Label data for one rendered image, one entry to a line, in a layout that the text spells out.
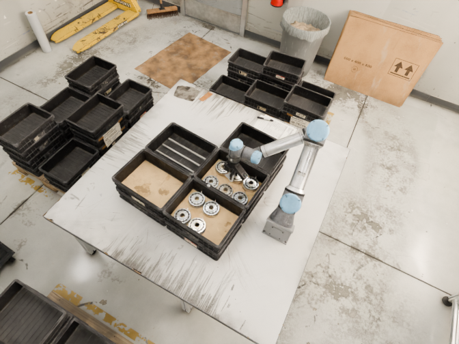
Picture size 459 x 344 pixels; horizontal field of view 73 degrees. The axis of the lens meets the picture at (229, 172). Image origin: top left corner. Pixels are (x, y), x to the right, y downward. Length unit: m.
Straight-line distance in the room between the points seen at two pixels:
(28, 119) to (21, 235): 0.99
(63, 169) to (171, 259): 1.46
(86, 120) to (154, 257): 1.53
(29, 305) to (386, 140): 3.61
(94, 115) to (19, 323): 1.70
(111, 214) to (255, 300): 1.04
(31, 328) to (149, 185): 1.05
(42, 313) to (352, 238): 2.42
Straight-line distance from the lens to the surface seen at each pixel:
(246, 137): 2.32
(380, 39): 4.25
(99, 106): 3.14
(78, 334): 2.32
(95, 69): 3.57
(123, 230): 2.09
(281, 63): 3.65
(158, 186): 2.06
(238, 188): 2.04
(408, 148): 4.03
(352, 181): 3.40
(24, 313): 2.35
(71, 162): 3.07
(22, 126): 3.20
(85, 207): 2.24
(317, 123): 1.72
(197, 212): 1.94
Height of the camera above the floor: 2.55
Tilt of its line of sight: 55 degrees down
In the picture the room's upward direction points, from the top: 7 degrees clockwise
